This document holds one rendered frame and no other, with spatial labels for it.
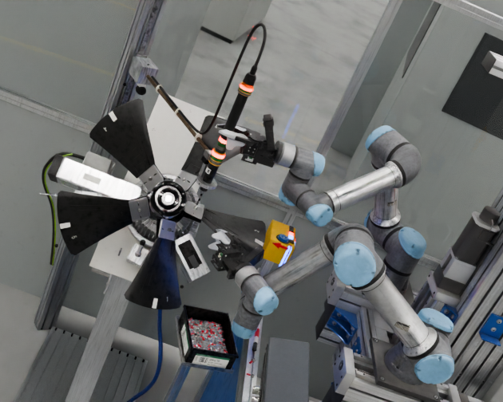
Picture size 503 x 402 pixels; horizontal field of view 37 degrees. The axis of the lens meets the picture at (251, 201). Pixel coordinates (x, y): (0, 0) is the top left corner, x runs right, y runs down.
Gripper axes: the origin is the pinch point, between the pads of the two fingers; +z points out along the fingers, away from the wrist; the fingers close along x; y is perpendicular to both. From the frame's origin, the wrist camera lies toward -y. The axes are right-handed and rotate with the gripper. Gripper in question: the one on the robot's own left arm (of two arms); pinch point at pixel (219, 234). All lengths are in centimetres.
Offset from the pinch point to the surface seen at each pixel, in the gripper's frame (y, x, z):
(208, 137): -5.5, -19.2, 28.5
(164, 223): 14.3, 2.5, 10.9
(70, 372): 16, 109, 46
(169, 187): 12.8, -8.3, 16.2
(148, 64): -1, -25, 72
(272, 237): -34.3, 14.4, 11.3
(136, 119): 18.8, -21.9, 36.6
